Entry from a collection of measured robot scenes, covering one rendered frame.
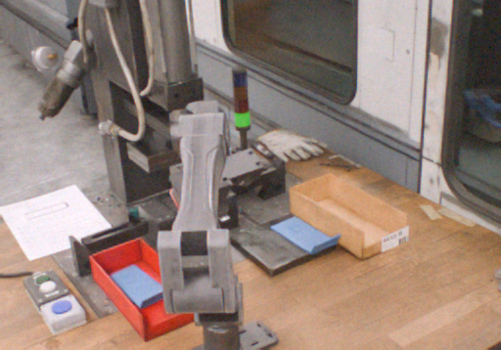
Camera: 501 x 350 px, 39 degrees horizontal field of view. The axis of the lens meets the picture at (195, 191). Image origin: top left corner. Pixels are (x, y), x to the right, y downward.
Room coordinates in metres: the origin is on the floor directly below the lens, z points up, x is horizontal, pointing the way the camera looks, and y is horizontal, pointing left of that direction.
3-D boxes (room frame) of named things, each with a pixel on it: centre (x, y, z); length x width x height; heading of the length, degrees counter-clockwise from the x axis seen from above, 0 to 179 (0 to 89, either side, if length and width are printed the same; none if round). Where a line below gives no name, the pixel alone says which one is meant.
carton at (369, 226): (1.36, -0.33, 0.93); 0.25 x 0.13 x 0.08; 27
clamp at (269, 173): (1.51, -0.13, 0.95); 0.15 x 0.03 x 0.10; 117
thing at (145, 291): (1.20, 0.13, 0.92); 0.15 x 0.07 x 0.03; 34
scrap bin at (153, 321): (1.17, 0.12, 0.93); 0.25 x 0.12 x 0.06; 27
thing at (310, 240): (1.30, -0.23, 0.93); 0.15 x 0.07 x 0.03; 29
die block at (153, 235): (1.40, 0.02, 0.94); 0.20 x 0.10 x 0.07; 117
